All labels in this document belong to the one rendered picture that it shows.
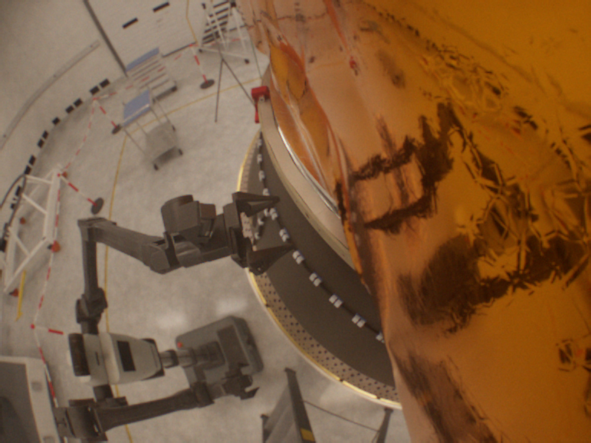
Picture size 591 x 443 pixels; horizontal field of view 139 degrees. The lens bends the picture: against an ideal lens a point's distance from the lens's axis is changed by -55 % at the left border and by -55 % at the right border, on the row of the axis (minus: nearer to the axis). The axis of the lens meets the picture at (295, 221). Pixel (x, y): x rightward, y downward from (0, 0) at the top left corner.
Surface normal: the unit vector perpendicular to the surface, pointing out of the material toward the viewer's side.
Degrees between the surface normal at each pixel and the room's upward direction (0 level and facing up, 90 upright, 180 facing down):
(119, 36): 90
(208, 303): 0
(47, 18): 90
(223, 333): 0
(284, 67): 65
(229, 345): 0
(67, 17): 90
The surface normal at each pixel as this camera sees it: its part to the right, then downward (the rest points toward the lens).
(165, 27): 0.29, 0.84
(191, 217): -0.13, -0.44
